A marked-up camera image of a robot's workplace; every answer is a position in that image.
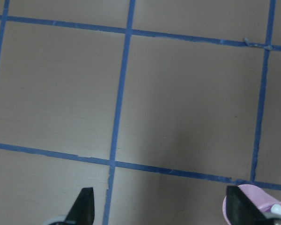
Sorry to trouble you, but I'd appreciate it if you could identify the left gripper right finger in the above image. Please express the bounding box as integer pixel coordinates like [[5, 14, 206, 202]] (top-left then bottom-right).
[[225, 185, 281, 225]]

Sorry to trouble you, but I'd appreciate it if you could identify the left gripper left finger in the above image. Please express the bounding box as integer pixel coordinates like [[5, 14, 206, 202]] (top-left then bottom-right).
[[43, 187, 95, 225]]

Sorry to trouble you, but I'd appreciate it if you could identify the pink marker pen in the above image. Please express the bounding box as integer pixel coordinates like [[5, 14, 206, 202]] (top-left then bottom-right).
[[270, 204, 281, 216]]

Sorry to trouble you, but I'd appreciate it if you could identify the pink mesh cup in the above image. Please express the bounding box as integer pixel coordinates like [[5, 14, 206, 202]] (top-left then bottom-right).
[[222, 184, 281, 225]]

